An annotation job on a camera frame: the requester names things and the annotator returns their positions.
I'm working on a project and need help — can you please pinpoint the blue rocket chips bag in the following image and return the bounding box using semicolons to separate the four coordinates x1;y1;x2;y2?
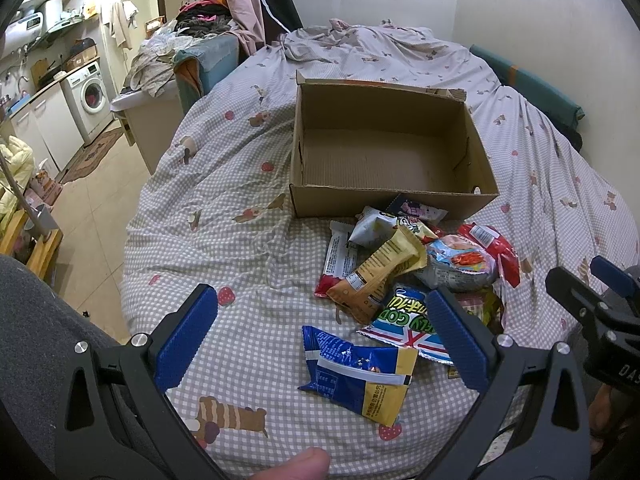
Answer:
357;284;501;366

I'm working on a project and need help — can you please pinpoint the blue yellow snack packet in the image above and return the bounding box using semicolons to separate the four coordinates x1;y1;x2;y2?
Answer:
299;325;418;427

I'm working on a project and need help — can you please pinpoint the red snack bag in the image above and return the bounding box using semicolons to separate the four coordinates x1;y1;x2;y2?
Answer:
458;222;521;288

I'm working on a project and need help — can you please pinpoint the tan brown snack bag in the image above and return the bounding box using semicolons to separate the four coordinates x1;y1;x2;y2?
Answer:
326;226;427;325

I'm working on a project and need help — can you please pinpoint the red white wafer packet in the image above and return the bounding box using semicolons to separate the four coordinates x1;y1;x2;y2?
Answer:
314;220;358;298

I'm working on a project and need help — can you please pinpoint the pink snack packet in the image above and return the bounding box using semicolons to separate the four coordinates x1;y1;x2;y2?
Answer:
385;194;448;226

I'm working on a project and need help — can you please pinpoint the person's right hand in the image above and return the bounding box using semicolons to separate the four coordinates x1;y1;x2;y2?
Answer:
588;385;620;455

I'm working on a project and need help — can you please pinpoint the person's left hand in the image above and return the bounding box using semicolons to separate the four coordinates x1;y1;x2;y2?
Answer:
250;448;331;480

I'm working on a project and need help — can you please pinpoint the colourful shrimp chips bag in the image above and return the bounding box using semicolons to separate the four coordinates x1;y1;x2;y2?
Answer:
414;234;498;292

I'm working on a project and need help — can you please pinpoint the grey trouser leg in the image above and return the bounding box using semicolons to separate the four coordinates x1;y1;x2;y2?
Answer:
1;256;118;479

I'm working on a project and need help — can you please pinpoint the white grey snack bag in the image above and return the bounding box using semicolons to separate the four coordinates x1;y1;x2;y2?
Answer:
348;206;397;249

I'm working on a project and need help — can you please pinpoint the checkered patterned bed sheet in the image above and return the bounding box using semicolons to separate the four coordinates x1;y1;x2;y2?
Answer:
122;21;639;479

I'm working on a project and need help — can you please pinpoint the wooden rack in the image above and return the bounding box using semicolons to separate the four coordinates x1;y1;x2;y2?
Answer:
1;209;63;281

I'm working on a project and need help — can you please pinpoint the teal pillow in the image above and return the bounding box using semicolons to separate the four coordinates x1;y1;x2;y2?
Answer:
470;44;585;152

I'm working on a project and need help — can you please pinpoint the brown door mat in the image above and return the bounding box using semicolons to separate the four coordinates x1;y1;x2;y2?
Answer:
60;127;125;184

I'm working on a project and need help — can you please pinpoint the brown cardboard box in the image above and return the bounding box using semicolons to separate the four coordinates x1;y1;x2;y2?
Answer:
290;74;499;220

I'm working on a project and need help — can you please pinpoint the yellow quilt bundle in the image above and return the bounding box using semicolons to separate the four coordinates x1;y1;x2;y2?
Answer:
0;136;35;234

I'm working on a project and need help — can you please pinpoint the white kitchen cabinet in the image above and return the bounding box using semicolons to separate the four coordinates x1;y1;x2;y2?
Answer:
10;84;84;178

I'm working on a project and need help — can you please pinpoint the white washing machine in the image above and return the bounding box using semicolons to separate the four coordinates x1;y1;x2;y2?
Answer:
61;61;112;146

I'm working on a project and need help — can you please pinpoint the teal folded blanket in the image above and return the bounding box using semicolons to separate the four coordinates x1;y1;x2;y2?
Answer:
172;35;239;114

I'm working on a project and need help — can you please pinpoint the pile of clothes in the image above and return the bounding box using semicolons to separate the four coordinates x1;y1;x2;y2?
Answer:
174;0;232;38

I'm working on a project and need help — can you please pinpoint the white water heater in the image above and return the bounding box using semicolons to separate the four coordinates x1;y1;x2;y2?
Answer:
0;12;44;58

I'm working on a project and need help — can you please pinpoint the pink hanging cloth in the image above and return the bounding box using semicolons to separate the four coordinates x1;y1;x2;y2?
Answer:
227;0;265;55

